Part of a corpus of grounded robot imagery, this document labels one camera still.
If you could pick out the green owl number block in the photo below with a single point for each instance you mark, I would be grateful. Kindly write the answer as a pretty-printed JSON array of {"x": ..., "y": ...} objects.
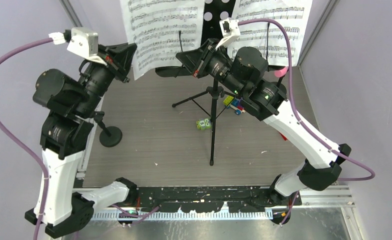
[{"x": 203, "y": 124}]

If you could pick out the black left microphone stand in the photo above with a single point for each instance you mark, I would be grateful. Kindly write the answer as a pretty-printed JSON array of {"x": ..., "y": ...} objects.
[{"x": 110, "y": 135}]

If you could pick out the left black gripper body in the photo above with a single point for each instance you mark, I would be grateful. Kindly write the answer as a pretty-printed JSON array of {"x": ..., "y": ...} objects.
[{"x": 97, "y": 78}]

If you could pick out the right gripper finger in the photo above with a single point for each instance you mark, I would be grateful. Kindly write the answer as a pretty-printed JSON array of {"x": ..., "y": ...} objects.
[
  {"x": 172, "y": 71},
  {"x": 195, "y": 60}
]

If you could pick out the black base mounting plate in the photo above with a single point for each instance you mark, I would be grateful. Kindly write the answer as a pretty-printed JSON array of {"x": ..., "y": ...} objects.
[{"x": 206, "y": 199}]

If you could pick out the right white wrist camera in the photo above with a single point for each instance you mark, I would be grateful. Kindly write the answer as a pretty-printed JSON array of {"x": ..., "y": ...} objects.
[{"x": 230, "y": 32}]

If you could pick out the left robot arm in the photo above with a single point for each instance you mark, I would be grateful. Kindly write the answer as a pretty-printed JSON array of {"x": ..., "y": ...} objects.
[{"x": 64, "y": 134}]

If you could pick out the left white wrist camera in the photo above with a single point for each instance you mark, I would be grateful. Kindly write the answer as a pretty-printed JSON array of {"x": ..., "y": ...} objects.
[{"x": 84, "y": 43}]

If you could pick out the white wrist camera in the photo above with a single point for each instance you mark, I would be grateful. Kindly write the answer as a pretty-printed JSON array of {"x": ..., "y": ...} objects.
[
  {"x": 230, "y": 32},
  {"x": 84, "y": 43}
]

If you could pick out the black round microphone stand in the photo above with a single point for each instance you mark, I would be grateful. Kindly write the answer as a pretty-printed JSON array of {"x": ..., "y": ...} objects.
[{"x": 281, "y": 82}]

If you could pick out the colourful toy brick car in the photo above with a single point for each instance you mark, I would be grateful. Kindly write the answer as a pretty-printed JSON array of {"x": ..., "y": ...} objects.
[{"x": 234, "y": 104}]

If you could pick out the red white cube block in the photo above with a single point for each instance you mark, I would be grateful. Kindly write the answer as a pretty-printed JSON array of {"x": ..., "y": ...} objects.
[{"x": 284, "y": 138}]

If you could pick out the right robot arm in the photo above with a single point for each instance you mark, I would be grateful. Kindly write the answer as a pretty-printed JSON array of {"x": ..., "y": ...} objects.
[{"x": 268, "y": 102}]

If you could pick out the sheet music page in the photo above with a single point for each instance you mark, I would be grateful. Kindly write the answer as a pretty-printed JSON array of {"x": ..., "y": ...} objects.
[
  {"x": 161, "y": 29},
  {"x": 266, "y": 37}
]

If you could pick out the pink toy microphone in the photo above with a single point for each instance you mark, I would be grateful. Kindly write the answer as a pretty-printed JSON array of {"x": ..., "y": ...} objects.
[{"x": 281, "y": 72}]

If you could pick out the black music stand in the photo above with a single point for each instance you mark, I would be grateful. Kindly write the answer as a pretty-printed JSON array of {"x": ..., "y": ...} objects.
[{"x": 214, "y": 11}]

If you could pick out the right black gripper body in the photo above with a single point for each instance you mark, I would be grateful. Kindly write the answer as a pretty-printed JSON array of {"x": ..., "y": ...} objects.
[{"x": 216, "y": 65}]

